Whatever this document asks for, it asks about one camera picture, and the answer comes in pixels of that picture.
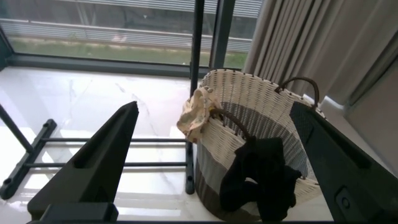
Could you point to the white laundry basket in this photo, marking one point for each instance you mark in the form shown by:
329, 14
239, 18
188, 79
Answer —
248, 93

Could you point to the window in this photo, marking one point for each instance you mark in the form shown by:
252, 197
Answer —
93, 31

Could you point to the beige curtain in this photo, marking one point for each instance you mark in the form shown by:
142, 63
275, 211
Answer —
311, 46

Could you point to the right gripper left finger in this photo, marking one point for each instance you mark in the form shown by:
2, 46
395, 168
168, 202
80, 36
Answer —
90, 174

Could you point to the cream printed garment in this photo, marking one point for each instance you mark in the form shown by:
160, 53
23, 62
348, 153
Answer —
196, 115

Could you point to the black garment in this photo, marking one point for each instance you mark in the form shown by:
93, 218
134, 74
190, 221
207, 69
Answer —
264, 174

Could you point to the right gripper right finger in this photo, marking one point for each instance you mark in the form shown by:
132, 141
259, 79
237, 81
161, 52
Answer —
348, 174

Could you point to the black clothes rack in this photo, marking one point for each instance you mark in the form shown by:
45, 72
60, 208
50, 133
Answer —
197, 46

